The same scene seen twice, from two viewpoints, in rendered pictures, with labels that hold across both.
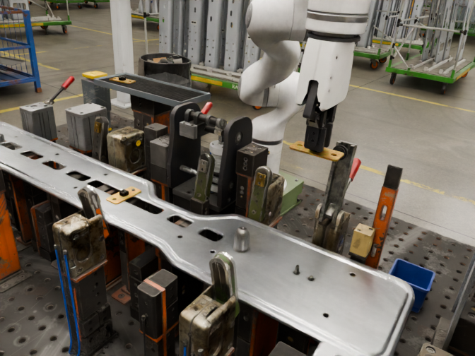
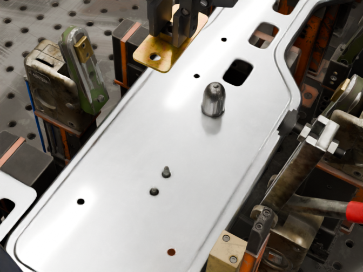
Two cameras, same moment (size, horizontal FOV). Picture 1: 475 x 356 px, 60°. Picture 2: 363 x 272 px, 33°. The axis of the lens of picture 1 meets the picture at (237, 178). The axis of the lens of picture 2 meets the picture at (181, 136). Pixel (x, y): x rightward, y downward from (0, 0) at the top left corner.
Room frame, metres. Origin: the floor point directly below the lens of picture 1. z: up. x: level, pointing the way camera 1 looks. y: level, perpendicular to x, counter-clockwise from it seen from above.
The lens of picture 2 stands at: (0.61, -0.53, 1.67)
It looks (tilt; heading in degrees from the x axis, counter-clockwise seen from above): 55 degrees down; 85
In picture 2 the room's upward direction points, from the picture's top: 4 degrees clockwise
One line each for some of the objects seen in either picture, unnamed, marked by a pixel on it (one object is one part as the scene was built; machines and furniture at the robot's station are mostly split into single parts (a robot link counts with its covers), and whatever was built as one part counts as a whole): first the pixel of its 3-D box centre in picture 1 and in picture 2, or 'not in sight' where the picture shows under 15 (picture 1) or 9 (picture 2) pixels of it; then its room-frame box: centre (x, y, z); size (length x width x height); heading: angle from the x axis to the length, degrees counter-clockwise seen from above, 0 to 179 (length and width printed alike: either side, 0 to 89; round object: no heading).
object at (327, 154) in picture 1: (317, 147); (171, 33); (0.63, -0.13, 1.26); 0.08 x 0.04 x 0.01; 58
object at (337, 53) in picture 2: (198, 246); (322, 112); (0.90, 0.09, 0.84); 0.04 x 0.03 x 0.29; 58
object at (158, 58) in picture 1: (165, 95); not in sight; (3.97, 0.75, 0.36); 0.54 x 0.50 x 0.73; 144
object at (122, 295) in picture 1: (132, 245); (299, 38); (0.89, 0.26, 0.84); 0.13 x 0.05 x 0.29; 148
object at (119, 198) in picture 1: (124, 193); not in sight; (0.87, 0.27, 1.01); 0.08 x 0.04 x 0.01; 148
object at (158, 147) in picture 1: (169, 199); not in sight; (1.06, 0.20, 0.89); 0.13 x 0.11 x 0.38; 148
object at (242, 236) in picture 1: (242, 240); (214, 100); (0.69, -0.02, 1.02); 0.03 x 0.03 x 0.07
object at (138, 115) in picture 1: (153, 156); not in sight; (1.28, 0.29, 0.92); 0.10 x 0.08 x 0.45; 58
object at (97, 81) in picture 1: (150, 88); not in sight; (1.28, 0.29, 1.16); 0.37 x 0.14 x 0.02; 58
